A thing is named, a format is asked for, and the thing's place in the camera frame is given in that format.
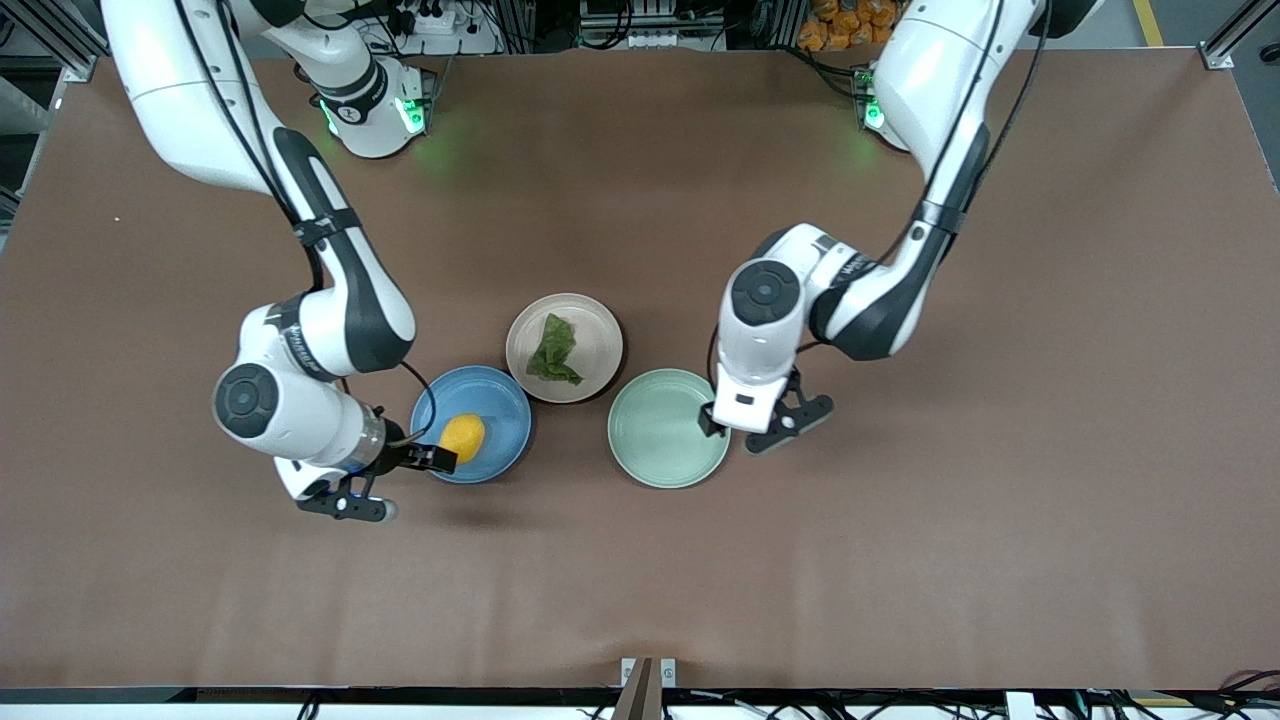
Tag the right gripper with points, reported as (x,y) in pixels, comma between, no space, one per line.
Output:
(409,456)

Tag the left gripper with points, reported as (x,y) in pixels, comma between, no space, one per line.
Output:
(706,421)

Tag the yellow lemon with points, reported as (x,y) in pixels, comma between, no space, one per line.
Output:
(462,438)

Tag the green lettuce leaf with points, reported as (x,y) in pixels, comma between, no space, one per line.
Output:
(553,350)

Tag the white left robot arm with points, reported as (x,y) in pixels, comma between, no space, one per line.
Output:
(930,80)

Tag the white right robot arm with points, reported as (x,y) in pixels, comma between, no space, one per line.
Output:
(340,300)

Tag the light green round plate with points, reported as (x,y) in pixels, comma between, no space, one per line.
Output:
(660,435)

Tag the blue round plate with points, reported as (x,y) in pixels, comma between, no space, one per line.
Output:
(495,430)

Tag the beige round plate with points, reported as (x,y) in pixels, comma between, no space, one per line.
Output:
(595,345)

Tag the table cover sheet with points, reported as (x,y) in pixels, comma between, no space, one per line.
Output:
(640,580)

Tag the pile of orange fruits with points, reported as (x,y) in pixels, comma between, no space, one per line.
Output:
(850,25)

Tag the white power strip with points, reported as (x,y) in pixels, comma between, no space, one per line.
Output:
(435,20)

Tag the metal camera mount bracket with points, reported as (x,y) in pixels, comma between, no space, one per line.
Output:
(648,685)

